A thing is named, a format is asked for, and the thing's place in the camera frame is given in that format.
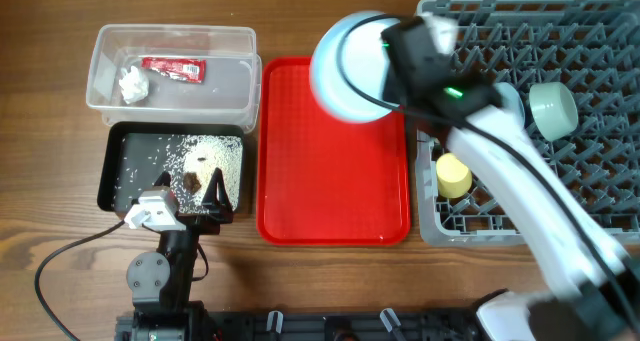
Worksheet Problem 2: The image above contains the red ketchup packet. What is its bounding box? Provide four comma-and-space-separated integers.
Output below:
141, 57, 206, 84

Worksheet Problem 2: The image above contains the red serving tray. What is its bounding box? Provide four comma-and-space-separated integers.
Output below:
256, 57, 411, 247

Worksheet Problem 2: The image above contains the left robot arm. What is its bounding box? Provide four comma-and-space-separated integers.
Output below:
114, 169, 234, 341

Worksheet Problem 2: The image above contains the light blue plate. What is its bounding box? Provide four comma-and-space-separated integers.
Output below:
310, 11, 398, 124

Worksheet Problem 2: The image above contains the yellow plastic cup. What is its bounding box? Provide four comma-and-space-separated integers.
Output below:
436, 153, 472, 199

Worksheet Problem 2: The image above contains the black plastic tray bin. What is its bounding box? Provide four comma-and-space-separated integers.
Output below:
97, 122, 245, 217

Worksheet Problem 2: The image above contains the mint green bowl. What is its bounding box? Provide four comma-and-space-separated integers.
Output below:
529, 82, 578, 141

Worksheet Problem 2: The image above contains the grey dishwasher rack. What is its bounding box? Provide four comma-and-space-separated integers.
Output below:
417, 0, 639, 245

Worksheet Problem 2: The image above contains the clear plastic bin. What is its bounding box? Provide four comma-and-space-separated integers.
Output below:
86, 24, 262, 133

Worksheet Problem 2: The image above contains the white rice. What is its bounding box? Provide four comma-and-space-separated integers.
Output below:
117, 133, 244, 216

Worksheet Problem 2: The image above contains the black cable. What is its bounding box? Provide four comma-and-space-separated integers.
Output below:
334, 14, 640, 322
33, 219, 126, 341

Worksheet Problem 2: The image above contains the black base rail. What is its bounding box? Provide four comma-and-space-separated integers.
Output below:
114, 308, 481, 341

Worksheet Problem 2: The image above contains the left black cable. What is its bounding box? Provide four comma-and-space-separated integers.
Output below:
33, 219, 126, 341

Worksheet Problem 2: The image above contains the light blue small bowl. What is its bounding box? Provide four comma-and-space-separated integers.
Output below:
494, 82, 525, 129

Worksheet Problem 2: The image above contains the brown food scrap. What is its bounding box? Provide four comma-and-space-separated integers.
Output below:
182, 172, 202, 194

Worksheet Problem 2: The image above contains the right black cable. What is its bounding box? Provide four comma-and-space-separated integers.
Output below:
334, 14, 640, 322

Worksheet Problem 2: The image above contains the white napkin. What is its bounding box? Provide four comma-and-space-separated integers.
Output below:
118, 66, 149, 104

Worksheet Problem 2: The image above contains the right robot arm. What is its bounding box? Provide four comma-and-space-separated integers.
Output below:
381, 17, 639, 340

